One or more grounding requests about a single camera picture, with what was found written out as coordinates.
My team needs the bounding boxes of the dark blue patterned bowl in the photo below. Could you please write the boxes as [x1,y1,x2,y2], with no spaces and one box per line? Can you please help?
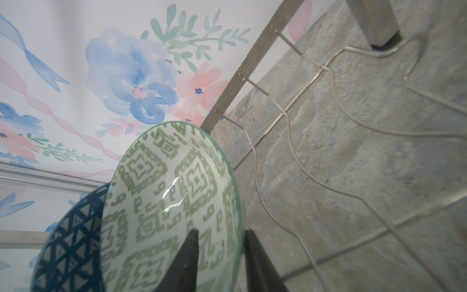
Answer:
[30,183,109,292]

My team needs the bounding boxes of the chrome wire dish rack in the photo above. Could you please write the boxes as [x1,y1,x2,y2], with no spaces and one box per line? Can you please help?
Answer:
[1,1,467,292]

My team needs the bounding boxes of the pale green patterned bowl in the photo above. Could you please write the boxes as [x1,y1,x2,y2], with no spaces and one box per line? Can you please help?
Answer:
[100,121,244,292]

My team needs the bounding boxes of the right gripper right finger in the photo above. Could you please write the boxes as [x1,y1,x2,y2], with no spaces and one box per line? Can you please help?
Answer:
[244,229,289,292]

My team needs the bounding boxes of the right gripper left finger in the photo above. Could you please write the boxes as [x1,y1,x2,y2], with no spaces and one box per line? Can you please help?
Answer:
[155,229,199,292]

